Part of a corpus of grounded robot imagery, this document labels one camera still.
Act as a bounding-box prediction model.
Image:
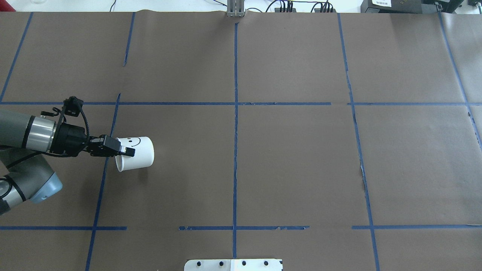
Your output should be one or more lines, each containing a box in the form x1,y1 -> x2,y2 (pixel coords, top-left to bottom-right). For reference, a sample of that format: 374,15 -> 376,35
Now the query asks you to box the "black power strip right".
310,1 -> 336,13

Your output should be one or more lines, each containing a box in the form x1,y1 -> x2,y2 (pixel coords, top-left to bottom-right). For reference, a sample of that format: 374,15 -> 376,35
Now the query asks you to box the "black box with label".
360,0 -> 445,14

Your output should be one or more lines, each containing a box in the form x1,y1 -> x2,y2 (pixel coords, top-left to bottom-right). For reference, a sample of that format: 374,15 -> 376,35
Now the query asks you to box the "black power strip left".
273,0 -> 297,13

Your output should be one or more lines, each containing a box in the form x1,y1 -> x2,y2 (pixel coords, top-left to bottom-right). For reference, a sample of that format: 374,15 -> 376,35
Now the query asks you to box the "black power strip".
273,0 -> 297,13
310,1 -> 336,13

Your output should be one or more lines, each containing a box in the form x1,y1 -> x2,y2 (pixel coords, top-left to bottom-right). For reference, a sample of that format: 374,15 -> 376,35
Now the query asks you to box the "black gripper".
50,122 -> 136,158

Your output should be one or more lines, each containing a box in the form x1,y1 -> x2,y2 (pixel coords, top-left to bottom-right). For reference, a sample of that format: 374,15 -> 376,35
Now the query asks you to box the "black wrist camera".
41,96 -> 85,117

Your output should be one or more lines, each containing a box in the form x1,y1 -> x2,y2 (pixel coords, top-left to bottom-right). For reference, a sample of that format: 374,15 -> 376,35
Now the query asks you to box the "grey aluminium frame post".
227,0 -> 246,17

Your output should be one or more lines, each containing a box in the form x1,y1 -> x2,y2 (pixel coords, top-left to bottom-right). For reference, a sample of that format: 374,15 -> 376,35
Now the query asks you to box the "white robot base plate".
184,258 -> 284,271

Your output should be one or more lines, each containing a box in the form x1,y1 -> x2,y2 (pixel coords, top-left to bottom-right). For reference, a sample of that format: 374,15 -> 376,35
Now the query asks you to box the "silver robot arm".
0,110 -> 136,214

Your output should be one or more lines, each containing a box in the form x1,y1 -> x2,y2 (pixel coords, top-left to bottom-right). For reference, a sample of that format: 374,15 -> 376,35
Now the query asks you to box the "white smiley face mug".
115,137 -> 155,172

